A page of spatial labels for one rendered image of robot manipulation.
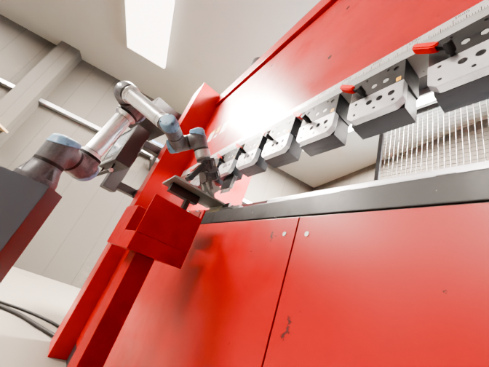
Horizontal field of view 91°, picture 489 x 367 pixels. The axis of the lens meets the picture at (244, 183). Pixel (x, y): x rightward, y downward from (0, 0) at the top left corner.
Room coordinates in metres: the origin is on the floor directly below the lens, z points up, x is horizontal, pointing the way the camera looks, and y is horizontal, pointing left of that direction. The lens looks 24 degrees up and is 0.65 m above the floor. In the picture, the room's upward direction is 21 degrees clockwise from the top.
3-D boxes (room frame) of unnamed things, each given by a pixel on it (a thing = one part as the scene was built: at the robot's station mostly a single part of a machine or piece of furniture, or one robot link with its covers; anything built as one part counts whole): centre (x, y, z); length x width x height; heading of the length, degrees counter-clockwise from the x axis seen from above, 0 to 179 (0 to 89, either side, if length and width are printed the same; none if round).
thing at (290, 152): (0.84, -0.10, 1.26); 0.15 x 0.09 x 0.17; 28
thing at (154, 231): (0.76, 0.20, 0.75); 0.20 x 0.16 x 0.18; 36
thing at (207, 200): (1.10, 0.21, 1.00); 0.26 x 0.18 x 0.01; 118
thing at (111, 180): (2.06, 1.06, 1.52); 0.51 x 0.25 x 0.85; 40
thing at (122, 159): (1.97, 1.09, 1.42); 0.45 x 0.12 x 0.36; 40
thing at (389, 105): (0.48, -0.29, 1.26); 0.15 x 0.09 x 0.17; 28
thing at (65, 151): (1.03, 0.80, 0.94); 0.13 x 0.12 x 0.14; 169
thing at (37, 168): (1.02, 0.81, 0.82); 0.15 x 0.15 x 0.10
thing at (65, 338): (2.11, 0.39, 1.15); 0.85 x 0.25 x 2.30; 118
